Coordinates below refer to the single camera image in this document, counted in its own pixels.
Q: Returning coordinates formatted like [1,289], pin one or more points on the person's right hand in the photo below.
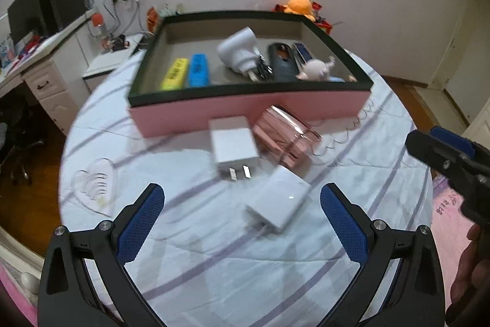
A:
[474,265]

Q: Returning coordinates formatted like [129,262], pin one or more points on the yellow rectangular case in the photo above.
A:
[175,74]

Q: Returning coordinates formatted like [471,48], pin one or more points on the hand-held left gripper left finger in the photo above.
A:
[139,223]

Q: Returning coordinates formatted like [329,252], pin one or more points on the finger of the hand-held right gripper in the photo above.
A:
[451,137]
[432,152]

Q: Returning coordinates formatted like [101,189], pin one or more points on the white desk with drawers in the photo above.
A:
[49,82]

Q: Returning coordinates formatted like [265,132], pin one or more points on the red storage box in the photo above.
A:
[323,24]

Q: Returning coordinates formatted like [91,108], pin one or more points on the black cylinder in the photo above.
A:
[120,42]

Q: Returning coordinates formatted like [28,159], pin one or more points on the black monitor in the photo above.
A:
[23,18]

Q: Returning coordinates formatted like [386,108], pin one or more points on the orange octopus plush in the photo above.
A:
[298,5]

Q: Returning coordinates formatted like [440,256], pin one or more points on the large black speaker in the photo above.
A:
[63,1]

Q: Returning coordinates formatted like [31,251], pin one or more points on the white round plug-in device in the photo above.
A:
[239,49]

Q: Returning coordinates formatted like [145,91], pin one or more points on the red snack bag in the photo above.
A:
[153,18]

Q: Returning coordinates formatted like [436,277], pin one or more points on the cream door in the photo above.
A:
[465,74]

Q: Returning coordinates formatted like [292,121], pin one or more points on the pink box with dark rim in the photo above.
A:
[191,112]

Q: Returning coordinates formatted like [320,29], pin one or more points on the black office chair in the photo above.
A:
[19,147]

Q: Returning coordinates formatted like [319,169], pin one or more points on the blue and white device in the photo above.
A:
[303,53]

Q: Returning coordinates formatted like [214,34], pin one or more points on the blue rectangular case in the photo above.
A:
[198,70]

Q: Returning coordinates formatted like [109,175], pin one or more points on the clear bottle with red cap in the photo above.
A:
[98,24]

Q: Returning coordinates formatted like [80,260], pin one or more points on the pink pig toy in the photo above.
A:
[316,70]

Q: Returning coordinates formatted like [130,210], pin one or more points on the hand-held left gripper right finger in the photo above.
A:
[344,223]

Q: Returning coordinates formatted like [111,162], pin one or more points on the white nightstand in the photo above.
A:
[103,66]

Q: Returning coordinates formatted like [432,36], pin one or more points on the white power adapter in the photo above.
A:
[277,200]

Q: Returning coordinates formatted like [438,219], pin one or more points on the white cube charger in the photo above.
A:
[233,143]

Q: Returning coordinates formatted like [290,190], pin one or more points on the clear heart-shaped dish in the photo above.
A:
[95,185]

